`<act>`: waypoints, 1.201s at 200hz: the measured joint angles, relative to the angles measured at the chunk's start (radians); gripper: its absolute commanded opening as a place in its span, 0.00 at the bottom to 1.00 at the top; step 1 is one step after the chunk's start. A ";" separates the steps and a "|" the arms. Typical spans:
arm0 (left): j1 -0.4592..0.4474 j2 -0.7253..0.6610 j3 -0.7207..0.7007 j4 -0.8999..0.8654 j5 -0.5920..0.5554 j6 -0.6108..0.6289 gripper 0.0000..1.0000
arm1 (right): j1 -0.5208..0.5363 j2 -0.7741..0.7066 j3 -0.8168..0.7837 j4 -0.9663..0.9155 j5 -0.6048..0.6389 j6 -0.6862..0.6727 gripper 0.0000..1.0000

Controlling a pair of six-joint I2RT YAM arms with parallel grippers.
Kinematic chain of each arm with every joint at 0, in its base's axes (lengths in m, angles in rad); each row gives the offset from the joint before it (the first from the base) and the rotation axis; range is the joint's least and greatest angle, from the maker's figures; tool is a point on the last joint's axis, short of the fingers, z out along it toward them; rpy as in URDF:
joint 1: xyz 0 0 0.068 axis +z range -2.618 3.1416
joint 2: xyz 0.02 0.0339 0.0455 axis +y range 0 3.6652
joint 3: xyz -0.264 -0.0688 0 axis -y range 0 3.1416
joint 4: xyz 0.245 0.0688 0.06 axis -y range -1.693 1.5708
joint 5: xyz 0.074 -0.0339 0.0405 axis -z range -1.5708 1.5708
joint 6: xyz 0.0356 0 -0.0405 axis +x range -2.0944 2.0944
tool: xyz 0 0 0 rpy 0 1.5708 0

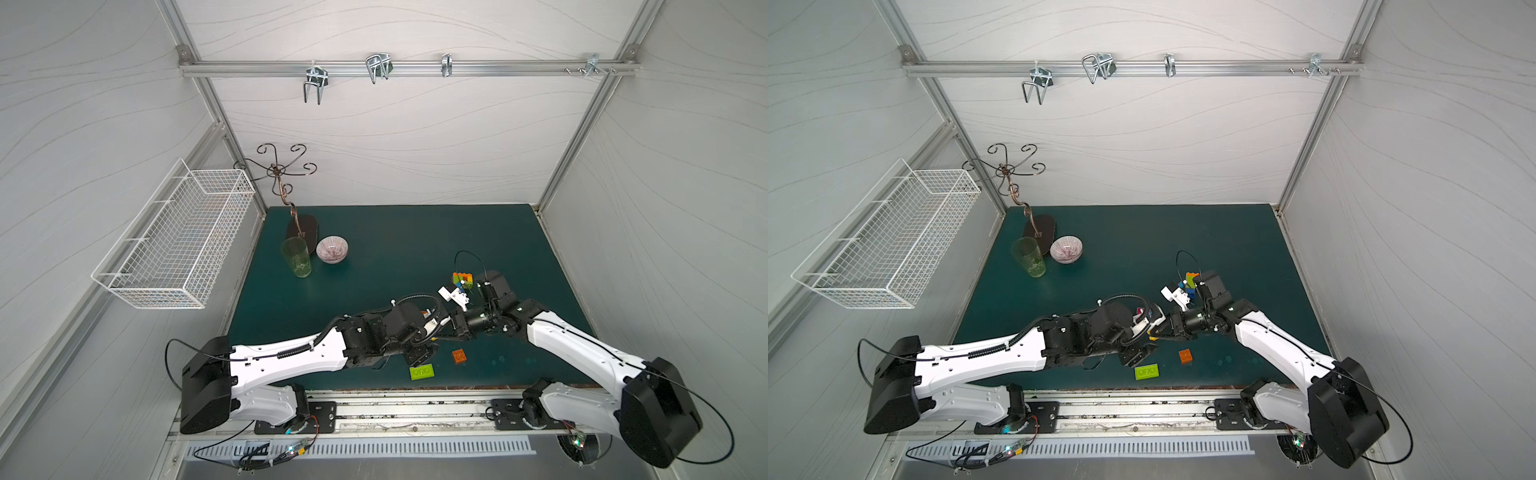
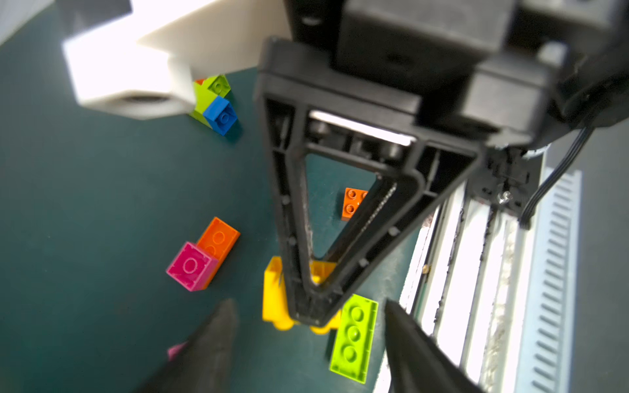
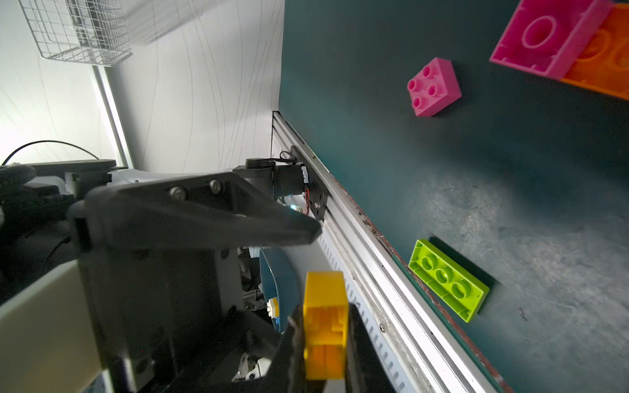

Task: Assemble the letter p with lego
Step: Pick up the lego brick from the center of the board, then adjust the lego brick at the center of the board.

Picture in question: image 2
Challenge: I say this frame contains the dark orange brick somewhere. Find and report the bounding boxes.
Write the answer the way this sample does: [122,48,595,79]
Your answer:
[342,188,368,221]

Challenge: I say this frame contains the orange 2x3 brick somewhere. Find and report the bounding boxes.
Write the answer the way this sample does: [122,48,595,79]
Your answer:
[196,217,241,289]

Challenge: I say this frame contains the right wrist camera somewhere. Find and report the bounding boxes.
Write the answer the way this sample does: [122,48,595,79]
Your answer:
[58,1,292,120]

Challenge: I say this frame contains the blue brick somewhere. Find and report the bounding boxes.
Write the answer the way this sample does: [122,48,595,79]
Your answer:
[202,96,238,136]

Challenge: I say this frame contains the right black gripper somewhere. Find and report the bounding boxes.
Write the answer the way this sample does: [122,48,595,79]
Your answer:
[258,1,628,150]

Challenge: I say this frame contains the wide lime green brick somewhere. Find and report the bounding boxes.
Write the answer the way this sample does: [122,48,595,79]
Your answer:
[329,295,378,384]

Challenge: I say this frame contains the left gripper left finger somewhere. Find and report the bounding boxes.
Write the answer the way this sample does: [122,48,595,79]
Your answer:
[134,299,239,392]

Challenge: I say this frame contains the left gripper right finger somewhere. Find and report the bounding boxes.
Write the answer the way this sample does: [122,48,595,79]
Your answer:
[385,300,483,393]

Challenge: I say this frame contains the magenta brick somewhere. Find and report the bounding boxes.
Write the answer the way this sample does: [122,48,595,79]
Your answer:
[167,342,187,360]
[166,242,219,291]

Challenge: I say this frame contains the small green brick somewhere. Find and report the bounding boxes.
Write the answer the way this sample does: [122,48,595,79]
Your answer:
[201,75,231,98]

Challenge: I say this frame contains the long lime green brick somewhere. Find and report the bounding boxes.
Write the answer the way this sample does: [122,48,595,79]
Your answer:
[189,82,217,128]

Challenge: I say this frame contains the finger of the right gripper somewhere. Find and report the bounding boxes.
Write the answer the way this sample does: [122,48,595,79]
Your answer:
[255,93,339,327]
[304,142,484,295]

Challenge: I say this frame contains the yellow brick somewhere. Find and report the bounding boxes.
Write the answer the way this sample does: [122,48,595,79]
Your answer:
[262,256,336,331]

